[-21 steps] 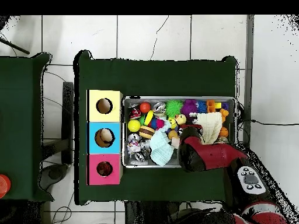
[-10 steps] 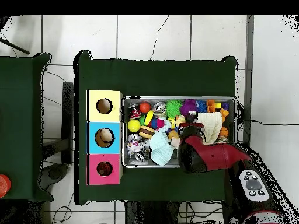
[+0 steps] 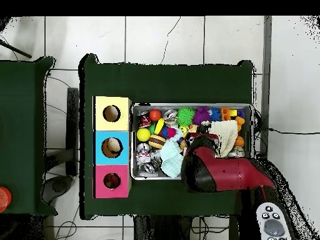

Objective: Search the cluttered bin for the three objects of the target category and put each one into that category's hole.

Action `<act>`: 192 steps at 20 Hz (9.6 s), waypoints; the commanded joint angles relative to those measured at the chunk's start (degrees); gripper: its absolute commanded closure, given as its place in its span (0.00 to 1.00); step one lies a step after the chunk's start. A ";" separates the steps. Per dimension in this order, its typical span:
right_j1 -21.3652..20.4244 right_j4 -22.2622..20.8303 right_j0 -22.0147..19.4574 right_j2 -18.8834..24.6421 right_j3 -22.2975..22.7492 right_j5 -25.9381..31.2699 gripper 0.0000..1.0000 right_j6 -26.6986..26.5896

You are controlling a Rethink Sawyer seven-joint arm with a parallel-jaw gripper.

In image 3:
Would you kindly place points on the purple spiky rubber toy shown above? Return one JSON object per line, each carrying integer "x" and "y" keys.
{"x": 202, "y": 115}

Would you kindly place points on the wooden box with three holes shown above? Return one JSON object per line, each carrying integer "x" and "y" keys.
{"x": 100, "y": 147}

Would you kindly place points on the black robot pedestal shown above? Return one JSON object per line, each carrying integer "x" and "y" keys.
{"x": 155, "y": 228}

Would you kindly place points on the toy hamburger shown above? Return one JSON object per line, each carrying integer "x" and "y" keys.
{"x": 157, "y": 141}

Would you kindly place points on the orange round disc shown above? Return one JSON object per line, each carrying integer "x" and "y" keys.
{"x": 4, "y": 198}

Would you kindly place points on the orange striped tiger plush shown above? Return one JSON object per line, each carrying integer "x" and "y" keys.
{"x": 112, "y": 180}

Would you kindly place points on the mint green cloth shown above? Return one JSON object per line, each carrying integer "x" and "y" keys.
{"x": 171, "y": 157}

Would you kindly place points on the crushed red can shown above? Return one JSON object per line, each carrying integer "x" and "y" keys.
{"x": 145, "y": 121}

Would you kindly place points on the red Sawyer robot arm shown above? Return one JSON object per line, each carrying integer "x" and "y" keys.
{"x": 225, "y": 172}

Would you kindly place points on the yellow plush duck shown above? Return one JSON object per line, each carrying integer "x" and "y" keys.
{"x": 193, "y": 128}

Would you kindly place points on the shallow silver mesh bin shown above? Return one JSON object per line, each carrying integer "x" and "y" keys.
{"x": 190, "y": 105}

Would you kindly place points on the orange red ball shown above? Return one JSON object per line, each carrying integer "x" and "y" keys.
{"x": 155, "y": 115}

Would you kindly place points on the yellow ball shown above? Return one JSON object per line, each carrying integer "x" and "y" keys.
{"x": 143, "y": 135}

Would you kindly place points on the dark green tablecloth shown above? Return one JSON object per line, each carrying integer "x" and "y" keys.
{"x": 22, "y": 112}
{"x": 170, "y": 85}

